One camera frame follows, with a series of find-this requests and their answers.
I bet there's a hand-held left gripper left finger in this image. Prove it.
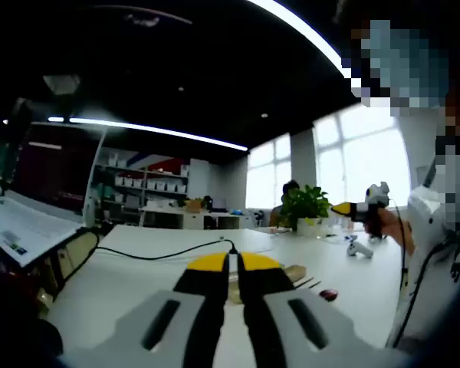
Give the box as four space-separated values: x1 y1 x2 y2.
57 251 231 368

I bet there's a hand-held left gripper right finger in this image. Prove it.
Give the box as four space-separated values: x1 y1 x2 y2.
236 251 412 368

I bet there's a cream cutlery case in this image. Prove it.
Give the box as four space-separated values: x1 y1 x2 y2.
228 263 308 306

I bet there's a person's right hand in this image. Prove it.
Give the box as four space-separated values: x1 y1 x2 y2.
378 209 408 247

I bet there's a large bright window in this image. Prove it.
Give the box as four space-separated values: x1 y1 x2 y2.
246 103 412 211

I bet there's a potted green plant white pot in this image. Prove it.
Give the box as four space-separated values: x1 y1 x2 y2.
278 185 333 235

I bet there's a white game controller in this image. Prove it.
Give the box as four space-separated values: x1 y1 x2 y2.
346 235 375 261

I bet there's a white chest device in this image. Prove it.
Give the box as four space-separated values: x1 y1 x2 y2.
406 186 446 246

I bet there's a person in white shirt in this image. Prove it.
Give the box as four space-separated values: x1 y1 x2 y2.
386 114 460 350

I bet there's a white background desk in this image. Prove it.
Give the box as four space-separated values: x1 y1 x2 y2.
139 205 255 231

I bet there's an open laptop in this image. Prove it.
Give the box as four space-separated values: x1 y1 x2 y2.
0 122 108 269

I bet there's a storage shelf with white bins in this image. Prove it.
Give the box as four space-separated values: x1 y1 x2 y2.
94 146 191 216

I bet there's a curved ceiling light strip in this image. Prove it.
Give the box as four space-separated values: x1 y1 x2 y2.
248 0 363 90

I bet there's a straight ceiling light strip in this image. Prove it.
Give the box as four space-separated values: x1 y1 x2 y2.
47 116 250 152

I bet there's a ceiling air conditioner unit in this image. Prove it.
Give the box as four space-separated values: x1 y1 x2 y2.
41 74 82 96

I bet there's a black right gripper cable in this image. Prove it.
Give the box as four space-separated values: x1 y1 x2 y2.
389 199 412 301

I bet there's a black cable with plug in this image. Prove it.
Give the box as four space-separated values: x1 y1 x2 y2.
94 238 239 262

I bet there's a black chest device cable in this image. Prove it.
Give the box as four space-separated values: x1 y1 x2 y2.
391 236 460 348

